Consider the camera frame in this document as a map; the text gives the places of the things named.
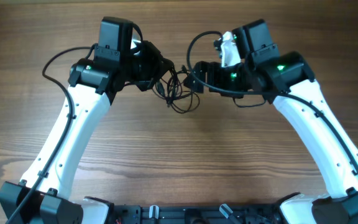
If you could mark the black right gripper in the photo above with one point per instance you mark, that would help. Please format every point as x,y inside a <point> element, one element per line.
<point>215,68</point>

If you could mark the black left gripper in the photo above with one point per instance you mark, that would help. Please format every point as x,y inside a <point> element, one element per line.
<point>159,65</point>

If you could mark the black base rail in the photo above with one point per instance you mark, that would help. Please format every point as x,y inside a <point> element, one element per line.
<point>246,214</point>

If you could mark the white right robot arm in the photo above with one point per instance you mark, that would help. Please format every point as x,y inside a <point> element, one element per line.
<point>288,83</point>

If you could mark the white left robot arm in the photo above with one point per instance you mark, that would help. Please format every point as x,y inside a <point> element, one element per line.
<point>43,193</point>

